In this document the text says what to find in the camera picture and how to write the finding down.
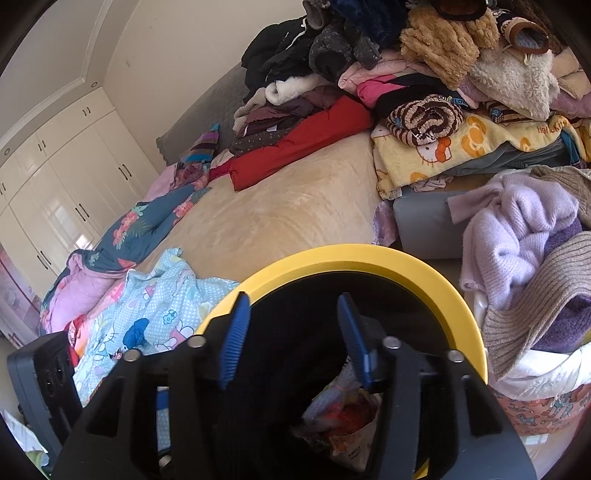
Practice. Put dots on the tan slipper blue trim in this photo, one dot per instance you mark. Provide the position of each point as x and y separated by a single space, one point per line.
526 32

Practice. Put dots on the magenta and black garment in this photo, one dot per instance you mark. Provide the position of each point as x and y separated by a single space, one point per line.
401 92

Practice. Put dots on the beige ribbed sweater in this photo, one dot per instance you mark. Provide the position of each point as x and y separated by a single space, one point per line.
531 295

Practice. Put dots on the purple knit sweater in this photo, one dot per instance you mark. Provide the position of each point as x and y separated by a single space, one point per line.
568 323

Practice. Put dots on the grey speckled garment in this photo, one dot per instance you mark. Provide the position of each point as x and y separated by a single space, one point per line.
337 46

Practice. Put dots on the bed with beige cover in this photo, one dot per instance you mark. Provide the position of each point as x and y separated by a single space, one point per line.
286 207

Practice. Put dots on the grey box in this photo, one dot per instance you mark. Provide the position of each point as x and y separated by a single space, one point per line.
425 221

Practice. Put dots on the striped colourful cloth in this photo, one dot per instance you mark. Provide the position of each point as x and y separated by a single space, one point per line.
203 143

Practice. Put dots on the yellow bin with black liner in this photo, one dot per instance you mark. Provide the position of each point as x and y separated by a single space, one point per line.
369 258

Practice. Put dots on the dark blue fuzzy garment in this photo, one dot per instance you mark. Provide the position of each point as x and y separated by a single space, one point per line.
364 16

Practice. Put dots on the dark dotted garment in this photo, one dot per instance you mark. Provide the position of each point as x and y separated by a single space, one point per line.
263 138

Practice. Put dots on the white plastic bag red print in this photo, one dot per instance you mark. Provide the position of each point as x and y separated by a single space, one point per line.
351 450

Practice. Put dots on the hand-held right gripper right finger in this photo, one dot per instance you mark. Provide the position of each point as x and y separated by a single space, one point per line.
355 341

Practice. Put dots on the white wardrobe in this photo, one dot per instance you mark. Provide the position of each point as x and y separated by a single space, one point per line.
60 184

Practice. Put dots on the red wrapper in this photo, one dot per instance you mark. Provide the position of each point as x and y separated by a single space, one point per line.
351 413

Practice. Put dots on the white fleece garment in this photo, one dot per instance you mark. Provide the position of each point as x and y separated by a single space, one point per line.
286 90

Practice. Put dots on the cream sherpa garment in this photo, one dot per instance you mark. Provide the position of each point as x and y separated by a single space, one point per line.
512 78

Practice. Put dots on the red cartoon cloth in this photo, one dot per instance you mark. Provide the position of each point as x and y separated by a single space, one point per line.
71 330

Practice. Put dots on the yellow cartoon blanket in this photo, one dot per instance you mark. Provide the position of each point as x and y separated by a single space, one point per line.
461 152

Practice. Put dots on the grey padded headboard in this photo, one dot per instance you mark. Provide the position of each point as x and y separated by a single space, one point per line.
203 110

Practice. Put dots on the light pink garment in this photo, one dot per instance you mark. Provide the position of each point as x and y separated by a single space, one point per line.
374 69

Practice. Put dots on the tan fuzzy garment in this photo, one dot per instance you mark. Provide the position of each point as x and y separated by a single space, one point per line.
438 46

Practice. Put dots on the brown striped knit garment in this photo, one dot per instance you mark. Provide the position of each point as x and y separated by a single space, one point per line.
425 120

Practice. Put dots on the white foam fruit net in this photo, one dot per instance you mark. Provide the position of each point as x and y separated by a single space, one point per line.
332 387

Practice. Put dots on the lilac knit sweater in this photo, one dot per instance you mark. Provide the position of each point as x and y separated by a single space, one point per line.
512 230

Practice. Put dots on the red garment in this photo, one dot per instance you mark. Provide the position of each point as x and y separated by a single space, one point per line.
295 138

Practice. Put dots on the light blue cartoon blanket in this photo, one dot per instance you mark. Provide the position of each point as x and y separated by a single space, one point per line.
138 314

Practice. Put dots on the black jacket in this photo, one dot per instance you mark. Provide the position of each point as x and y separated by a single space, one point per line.
277 46

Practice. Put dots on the mauve brown garment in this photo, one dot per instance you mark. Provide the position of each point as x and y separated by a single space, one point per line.
314 101

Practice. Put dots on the pink cartoon sliding door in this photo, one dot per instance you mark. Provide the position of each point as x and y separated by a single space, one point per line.
14 290

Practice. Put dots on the blue floral quilt pink lining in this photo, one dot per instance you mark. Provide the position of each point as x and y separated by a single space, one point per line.
138 226

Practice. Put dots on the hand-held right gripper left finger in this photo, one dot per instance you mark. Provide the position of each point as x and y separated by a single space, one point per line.
233 339

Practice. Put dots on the laundry basket cartoon liner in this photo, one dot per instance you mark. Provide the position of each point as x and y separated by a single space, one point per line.
531 401

